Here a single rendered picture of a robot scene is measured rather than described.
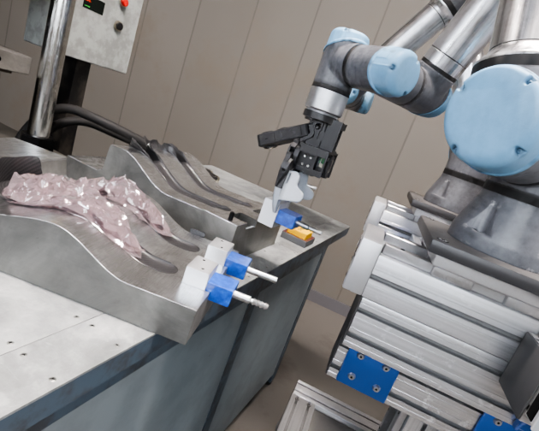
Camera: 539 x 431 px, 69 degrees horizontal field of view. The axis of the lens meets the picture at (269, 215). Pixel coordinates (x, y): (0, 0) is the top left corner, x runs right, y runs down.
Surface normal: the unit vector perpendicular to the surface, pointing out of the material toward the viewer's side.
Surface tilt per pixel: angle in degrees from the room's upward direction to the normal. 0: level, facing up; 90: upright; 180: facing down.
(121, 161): 90
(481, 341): 90
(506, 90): 97
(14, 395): 0
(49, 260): 90
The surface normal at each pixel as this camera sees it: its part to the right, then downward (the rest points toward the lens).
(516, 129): -0.80, 0.02
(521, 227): -0.21, -0.14
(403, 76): 0.54, 0.39
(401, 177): -0.29, 0.15
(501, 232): -0.44, -0.26
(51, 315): 0.33, -0.91
